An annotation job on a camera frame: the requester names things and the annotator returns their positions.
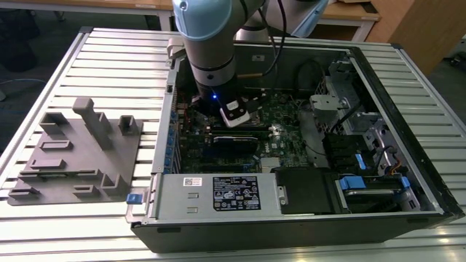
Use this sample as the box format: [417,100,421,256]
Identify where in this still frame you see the black RAM slot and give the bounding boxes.
[213,124,270,130]
[210,130,273,137]

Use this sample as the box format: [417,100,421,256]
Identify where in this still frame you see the black graphics card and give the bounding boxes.
[213,135,261,159]

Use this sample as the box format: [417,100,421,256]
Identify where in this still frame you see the grey case latch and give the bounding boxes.
[166,37,187,60]

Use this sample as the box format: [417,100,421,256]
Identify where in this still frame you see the silver chipset heatsink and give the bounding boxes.
[261,157,285,168]

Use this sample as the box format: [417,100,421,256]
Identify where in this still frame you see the green motherboard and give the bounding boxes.
[174,91,318,175]

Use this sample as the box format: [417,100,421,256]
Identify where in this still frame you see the silver power supply unit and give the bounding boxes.
[155,173,285,219]

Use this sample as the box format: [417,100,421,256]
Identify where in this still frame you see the silver drive cage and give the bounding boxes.
[309,61,393,170]

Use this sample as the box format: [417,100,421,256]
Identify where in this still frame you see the grey parts rack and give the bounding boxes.
[6,97,146,207]

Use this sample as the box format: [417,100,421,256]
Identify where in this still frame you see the black drive bay cage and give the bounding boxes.
[322,133,369,169]

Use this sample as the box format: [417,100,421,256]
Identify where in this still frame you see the blue disk carrier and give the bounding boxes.
[337,176,398,213]

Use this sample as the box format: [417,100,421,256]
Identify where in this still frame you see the wooden desk white legs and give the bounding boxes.
[0,0,174,31]
[159,0,382,41]

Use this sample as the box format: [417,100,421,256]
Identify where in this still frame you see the black PC case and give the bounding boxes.
[126,37,466,254]

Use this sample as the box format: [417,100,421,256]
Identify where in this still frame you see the black office chair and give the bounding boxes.
[0,8,42,73]

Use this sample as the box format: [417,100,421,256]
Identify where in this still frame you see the wooden cabinet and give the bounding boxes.
[366,0,466,76]

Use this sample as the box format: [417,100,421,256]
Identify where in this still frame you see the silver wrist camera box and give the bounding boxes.
[219,99,252,128]

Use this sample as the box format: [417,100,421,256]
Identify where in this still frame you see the black looped internal cable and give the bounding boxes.
[296,58,326,93]

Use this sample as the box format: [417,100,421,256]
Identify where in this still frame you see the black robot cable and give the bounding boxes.
[257,0,289,77]

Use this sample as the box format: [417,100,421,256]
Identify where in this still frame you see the silver drive bracket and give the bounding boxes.
[310,94,348,112]

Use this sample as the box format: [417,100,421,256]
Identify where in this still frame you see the black drive cable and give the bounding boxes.
[328,102,362,136]

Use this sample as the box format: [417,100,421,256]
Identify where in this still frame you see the blue floor cable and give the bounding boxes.
[0,78,47,86]

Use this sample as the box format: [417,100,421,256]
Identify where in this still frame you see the coloured wire bundle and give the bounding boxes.
[385,160,406,176]

